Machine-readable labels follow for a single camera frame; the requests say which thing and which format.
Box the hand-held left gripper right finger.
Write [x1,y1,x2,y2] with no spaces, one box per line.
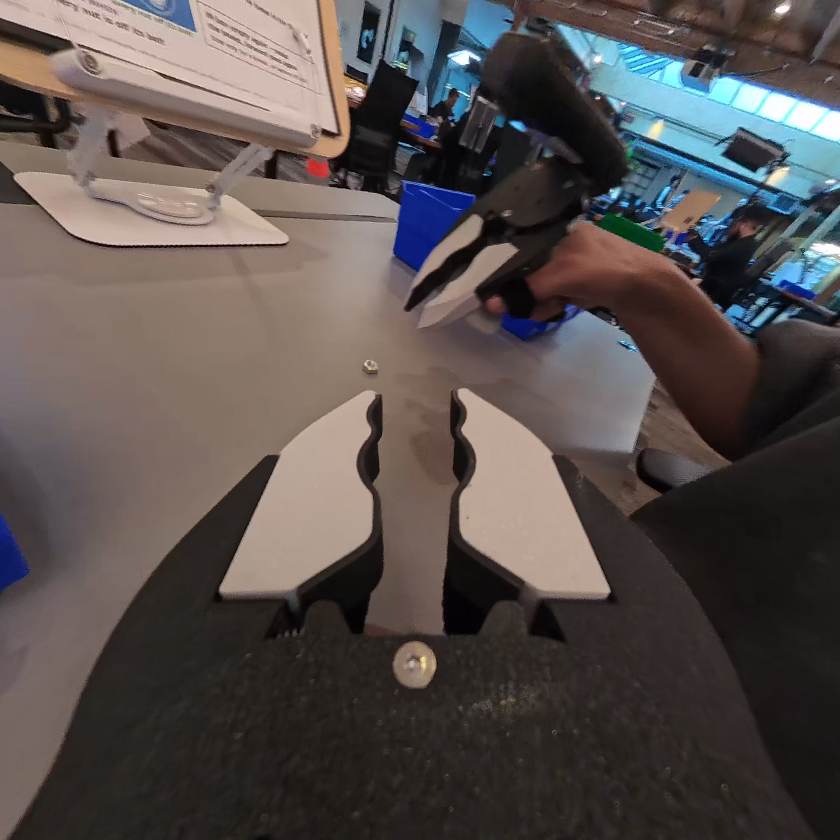
[448,388,613,620]

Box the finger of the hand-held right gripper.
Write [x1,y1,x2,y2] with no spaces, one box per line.
[402,210,522,316]
[415,245,529,332]

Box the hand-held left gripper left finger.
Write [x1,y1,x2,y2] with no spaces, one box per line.
[218,389,387,620]

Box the blue plastic bin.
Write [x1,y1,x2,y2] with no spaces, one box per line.
[393,182,582,345]
[0,512,31,595]

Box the person's right forearm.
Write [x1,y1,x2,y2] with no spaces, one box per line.
[628,256,778,463]

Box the grey desk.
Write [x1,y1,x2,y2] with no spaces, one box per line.
[0,138,657,840]

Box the person's right hand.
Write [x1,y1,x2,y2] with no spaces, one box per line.
[483,221,686,326]

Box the green crate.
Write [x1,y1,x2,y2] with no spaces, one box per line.
[596,213,669,258]

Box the black office chair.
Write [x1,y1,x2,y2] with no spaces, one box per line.
[343,58,422,198]

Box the person's dark clothing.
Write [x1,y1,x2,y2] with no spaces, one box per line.
[628,315,840,840]

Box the printed instruction sheet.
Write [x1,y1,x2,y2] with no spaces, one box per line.
[0,0,342,133]

